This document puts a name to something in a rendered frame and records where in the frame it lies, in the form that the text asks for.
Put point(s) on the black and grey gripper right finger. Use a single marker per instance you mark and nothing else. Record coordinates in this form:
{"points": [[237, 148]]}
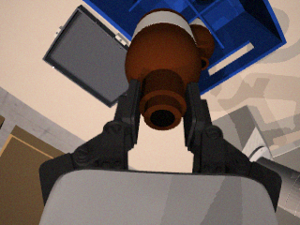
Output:
{"points": [[211, 152]]}

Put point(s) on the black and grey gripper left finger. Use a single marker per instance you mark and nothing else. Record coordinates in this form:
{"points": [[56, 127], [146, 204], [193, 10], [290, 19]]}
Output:
{"points": [[107, 149]]}

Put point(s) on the brown glass bottle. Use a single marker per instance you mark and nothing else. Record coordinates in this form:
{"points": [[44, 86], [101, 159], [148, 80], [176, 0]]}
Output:
{"points": [[164, 56]]}

